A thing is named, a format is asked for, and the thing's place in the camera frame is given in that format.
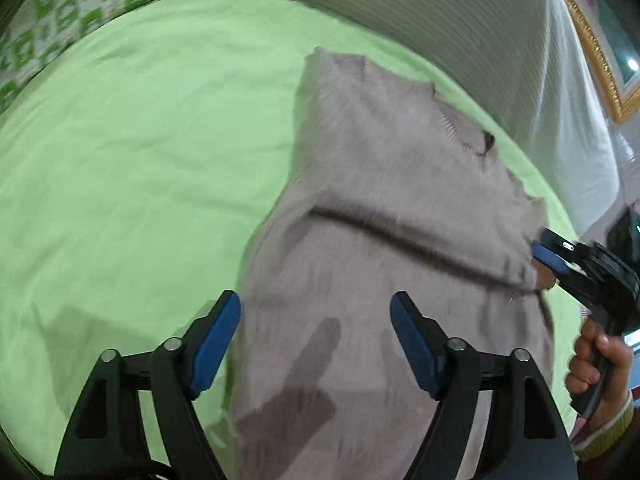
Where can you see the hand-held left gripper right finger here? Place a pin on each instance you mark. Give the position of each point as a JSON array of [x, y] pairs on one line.
[[415, 342]]

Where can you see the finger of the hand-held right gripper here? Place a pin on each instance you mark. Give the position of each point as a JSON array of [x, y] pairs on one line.
[[555, 259]]

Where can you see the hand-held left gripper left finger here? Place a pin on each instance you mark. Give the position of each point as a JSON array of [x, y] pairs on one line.
[[215, 340]]

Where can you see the beige knitted sweater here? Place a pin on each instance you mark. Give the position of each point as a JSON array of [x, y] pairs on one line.
[[395, 260]]

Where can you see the person's right forearm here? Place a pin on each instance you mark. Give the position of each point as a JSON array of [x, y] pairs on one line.
[[607, 430]]

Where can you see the person's right hand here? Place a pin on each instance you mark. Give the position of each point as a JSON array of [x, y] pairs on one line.
[[602, 365]]

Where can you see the green bed sheet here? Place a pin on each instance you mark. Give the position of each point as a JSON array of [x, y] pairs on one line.
[[135, 170]]

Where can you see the gold framed picture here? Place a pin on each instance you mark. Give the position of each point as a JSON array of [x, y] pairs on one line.
[[602, 45]]

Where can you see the green patterned white blanket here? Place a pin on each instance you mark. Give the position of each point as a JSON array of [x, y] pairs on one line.
[[75, 7]]

